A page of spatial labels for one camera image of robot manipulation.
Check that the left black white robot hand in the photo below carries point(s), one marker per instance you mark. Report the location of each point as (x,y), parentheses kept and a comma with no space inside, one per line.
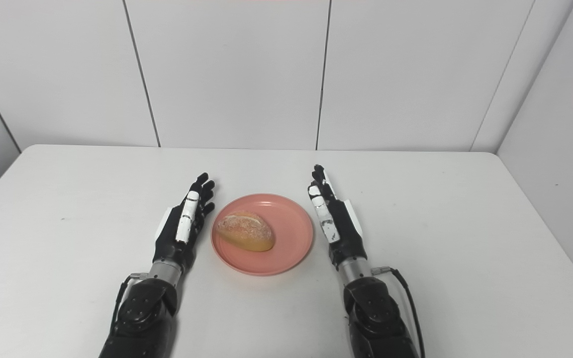
(182,228)

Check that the pink round plate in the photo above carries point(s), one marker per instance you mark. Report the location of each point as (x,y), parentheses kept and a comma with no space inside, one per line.
(262,234)

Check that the golden bread roll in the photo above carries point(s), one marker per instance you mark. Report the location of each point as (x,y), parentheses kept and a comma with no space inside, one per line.
(245,231)

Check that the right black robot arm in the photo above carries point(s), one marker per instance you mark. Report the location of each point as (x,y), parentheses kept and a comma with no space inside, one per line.
(376,313)

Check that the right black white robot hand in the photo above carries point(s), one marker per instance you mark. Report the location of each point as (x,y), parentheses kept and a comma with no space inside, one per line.
(338,223)

